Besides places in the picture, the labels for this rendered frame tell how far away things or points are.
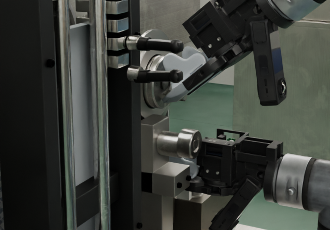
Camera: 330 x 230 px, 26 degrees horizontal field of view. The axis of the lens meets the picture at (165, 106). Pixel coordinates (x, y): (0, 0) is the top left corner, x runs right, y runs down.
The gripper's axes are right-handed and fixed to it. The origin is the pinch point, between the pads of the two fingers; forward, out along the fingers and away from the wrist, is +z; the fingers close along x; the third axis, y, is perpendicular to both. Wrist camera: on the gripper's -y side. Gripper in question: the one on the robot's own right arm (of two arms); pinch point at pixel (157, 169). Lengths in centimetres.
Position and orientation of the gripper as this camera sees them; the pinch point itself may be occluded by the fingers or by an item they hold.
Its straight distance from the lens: 113.0
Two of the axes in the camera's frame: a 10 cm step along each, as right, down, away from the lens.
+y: 0.0, -9.6, -2.7
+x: -4.5, 2.4, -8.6
